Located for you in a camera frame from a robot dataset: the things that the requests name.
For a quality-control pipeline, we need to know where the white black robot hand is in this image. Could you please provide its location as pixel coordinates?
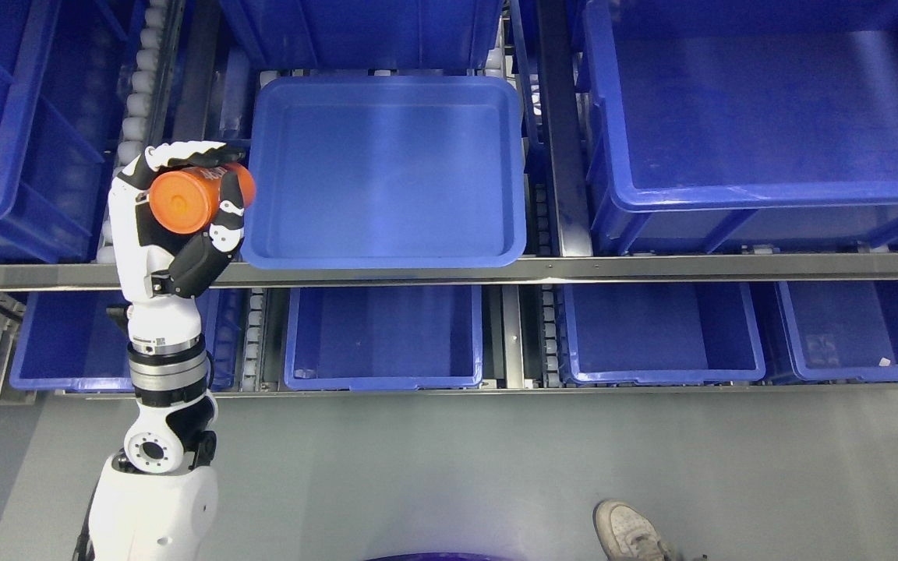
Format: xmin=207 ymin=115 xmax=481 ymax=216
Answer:
xmin=108 ymin=139 xmax=246 ymax=355

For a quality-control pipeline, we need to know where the orange cylindrical capacitor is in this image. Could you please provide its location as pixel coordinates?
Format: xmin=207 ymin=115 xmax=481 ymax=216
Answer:
xmin=147 ymin=163 xmax=256 ymax=235

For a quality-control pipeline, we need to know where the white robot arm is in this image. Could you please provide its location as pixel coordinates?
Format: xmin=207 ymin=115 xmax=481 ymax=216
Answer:
xmin=72 ymin=330 xmax=220 ymax=560

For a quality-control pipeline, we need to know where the metal shelf rack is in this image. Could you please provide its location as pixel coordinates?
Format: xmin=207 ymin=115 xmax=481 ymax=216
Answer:
xmin=0 ymin=1 xmax=898 ymax=399

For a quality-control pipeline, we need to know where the blue bin lower left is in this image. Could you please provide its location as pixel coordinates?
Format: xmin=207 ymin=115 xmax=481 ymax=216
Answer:
xmin=9 ymin=290 xmax=247 ymax=393

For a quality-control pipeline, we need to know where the blue bin upper left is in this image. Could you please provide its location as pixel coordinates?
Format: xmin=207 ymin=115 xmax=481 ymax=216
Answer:
xmin=0 ymin=1 xmax=149 ymax=265

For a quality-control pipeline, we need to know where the blue shallow tray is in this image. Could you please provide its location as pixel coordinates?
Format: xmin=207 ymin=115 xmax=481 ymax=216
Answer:
xmin=242 ymin=76 xmax=527 ymax=270

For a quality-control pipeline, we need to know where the blue bin lower middle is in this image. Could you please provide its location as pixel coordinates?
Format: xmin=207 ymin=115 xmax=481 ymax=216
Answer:
xmin=284 ymin=285 xmax=483 ymax=392

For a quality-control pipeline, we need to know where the blue bin top middle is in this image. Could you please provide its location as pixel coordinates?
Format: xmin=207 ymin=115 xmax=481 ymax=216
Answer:
xmin=220 ymin=1 xmax=504 ymax=71

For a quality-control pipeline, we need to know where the blue bin lower right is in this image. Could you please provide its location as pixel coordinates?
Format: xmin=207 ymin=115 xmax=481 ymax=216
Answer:
xmin=558 ymin=283 xmax=766 ymax=386

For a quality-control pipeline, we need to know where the white sneaker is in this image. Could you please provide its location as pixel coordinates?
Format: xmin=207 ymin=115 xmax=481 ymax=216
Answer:
xmin=594 ymin=499 xmax=678 ymax=560

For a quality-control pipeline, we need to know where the large blue bin right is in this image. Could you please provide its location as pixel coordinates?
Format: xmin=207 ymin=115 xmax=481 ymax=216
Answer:
xmin=576 ymin=1 xmax=898 ymax=256

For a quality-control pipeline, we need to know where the blue bin far right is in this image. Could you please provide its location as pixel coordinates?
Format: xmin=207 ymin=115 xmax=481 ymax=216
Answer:
xmin=758 ymin=280 xmax=898 ymax=384

